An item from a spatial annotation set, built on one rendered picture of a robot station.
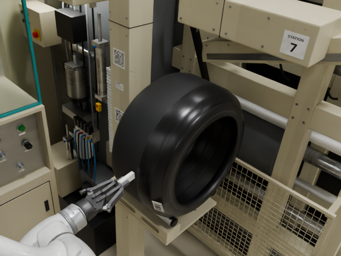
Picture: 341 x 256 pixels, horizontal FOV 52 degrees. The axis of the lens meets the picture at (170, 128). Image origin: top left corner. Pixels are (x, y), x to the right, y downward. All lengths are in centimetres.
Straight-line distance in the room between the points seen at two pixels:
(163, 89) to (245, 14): 41
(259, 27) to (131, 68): 53
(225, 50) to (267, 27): 34
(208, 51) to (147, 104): 49
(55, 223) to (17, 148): 67
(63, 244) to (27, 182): 83
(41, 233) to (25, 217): 80
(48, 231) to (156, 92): 61
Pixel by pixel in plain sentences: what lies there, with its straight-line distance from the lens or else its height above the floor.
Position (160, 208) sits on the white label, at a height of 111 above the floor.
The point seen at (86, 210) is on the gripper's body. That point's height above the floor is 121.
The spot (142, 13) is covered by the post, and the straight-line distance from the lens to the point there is 144.
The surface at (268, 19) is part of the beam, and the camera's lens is 131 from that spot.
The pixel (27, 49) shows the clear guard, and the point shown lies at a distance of 157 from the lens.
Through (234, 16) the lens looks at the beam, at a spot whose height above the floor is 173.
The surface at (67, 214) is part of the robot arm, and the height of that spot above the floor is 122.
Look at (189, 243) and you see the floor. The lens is 268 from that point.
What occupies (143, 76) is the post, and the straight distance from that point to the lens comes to 155.
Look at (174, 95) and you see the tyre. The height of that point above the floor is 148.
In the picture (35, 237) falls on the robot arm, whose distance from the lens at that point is 118.
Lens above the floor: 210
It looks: 34 degrees down
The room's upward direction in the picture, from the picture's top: 5 degrees clockwise
